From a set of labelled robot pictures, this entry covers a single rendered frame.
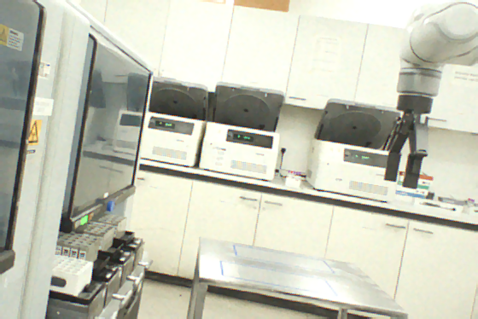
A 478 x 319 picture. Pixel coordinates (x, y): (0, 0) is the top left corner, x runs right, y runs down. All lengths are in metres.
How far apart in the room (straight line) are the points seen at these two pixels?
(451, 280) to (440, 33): 2.91
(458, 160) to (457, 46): 3.35
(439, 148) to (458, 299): 1.20
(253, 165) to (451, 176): 1.73
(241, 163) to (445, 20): 2.50
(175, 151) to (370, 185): 1.41
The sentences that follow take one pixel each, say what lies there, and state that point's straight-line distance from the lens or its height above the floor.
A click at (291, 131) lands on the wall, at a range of 3.99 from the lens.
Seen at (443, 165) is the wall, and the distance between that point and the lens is 4.30.
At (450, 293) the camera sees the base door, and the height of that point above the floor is 0.36.
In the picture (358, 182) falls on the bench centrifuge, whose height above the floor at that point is 1.02.
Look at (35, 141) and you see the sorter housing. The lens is 0.86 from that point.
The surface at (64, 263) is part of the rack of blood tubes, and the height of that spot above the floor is 0.86.
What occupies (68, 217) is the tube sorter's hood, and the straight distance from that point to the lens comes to 1.07.
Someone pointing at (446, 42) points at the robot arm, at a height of 1.48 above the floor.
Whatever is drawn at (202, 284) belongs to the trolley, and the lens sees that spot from 1.37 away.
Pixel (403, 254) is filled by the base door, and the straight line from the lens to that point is 3.63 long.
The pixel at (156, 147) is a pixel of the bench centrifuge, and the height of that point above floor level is 1.01.
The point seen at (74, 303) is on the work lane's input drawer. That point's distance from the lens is 1.13.
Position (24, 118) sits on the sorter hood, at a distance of 0.78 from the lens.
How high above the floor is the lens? 1.26
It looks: 3 degrees down
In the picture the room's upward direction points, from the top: 9 degrees clockwise
